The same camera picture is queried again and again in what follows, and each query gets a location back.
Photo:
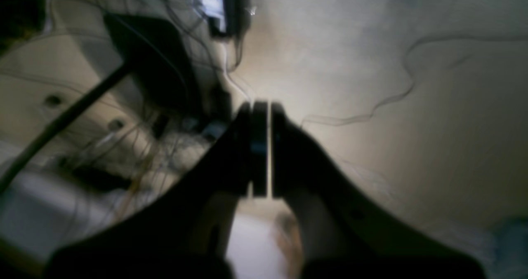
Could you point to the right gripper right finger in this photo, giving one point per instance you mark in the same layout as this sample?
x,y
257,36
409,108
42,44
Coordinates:
x,y
344,234

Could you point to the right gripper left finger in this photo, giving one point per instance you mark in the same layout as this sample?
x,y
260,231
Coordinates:
x,y
184,234

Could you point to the black diagonal rod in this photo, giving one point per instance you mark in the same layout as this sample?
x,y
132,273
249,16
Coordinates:
x,y
63,121

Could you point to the black computer tower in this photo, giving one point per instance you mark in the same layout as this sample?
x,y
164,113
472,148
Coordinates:
x,y
164,73

